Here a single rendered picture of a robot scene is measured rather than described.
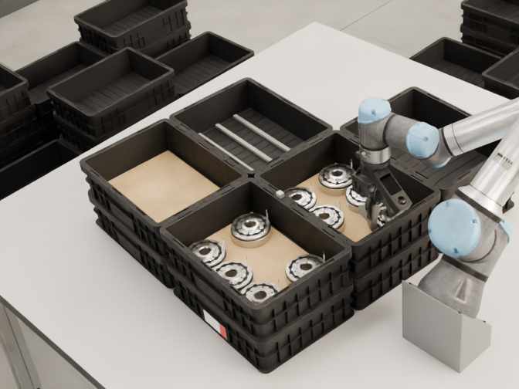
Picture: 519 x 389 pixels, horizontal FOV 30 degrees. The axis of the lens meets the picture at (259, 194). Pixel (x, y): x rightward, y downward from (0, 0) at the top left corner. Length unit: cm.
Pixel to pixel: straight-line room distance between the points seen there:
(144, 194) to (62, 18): 296
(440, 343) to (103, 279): 93
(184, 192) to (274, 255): 38
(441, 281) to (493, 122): 39
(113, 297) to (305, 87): 109
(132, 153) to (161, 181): 13
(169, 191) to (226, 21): 264
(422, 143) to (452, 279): 31
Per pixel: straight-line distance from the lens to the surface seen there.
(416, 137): 222
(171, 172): 276
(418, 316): 230
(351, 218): 253
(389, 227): 235
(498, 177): 213
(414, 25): 507
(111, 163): 276
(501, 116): 230
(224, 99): 291
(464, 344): 227
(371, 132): 227
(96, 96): 383
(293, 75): 337
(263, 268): 240
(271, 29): 511
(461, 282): 224
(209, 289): 233
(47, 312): 262
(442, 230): 212
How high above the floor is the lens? 246
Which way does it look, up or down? 38 degrees down
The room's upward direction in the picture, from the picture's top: 7 degrees counter-clockwise
